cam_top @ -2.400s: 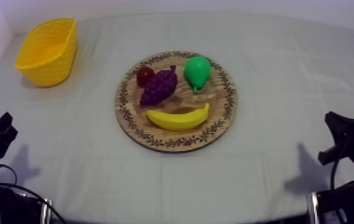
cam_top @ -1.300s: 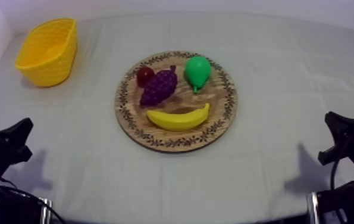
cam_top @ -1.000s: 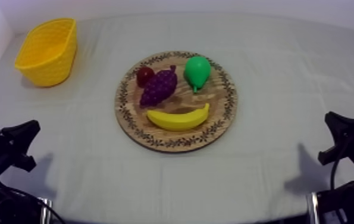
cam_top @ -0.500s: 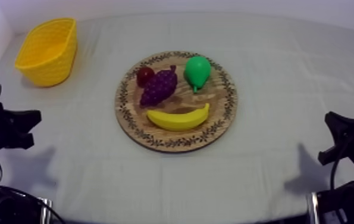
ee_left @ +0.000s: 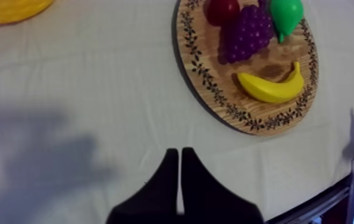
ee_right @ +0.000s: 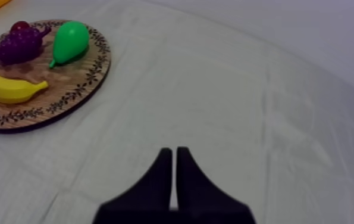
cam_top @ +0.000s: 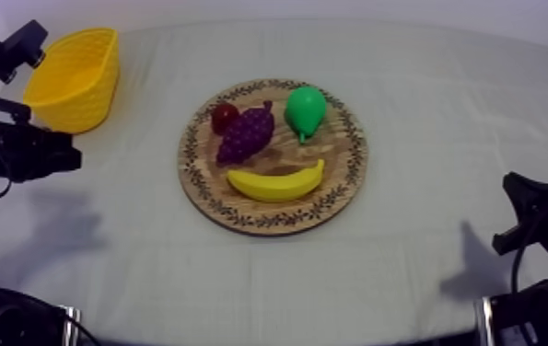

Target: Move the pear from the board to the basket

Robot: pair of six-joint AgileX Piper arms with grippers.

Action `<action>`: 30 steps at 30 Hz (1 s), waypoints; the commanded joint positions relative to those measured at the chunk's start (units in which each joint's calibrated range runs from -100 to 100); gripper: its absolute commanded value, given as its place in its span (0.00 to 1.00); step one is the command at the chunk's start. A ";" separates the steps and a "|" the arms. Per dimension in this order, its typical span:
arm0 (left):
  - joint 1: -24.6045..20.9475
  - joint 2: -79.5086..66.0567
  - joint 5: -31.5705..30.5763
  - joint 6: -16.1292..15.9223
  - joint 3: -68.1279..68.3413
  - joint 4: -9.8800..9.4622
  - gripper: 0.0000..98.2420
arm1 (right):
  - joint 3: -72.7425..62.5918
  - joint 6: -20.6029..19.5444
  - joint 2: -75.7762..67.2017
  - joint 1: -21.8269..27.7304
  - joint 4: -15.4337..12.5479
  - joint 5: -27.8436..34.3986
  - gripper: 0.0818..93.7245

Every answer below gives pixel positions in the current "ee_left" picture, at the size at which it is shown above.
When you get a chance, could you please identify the purple toy grapes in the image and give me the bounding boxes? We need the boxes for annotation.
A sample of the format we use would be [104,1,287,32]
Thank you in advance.
[221,0,275,64]

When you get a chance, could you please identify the yellow plastic basket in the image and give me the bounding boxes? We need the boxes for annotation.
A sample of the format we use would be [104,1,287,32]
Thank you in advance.
[0,0,55,25]

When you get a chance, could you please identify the round wooden board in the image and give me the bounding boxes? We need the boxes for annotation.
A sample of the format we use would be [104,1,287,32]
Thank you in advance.
[171,0,319,136]

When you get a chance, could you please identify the metal table frame rail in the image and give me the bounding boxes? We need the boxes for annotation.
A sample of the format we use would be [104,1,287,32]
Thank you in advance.
[265,175,352,224]

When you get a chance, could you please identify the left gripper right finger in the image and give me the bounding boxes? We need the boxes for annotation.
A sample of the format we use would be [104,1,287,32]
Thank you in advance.
[180,147,264,224]

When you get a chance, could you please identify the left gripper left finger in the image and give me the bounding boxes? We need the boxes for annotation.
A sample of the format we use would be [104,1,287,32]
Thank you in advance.
[105,148,180,224]

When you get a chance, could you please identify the green toy pear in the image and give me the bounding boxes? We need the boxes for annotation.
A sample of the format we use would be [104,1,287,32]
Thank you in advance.
[270,0,305,44]

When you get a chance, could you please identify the small red fruit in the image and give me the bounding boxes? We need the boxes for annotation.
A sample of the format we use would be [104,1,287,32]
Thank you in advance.
[206,0,240,27]

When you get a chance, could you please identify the yellow toy banana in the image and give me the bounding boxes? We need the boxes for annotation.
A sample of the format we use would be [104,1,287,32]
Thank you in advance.
[237,61,305,105]

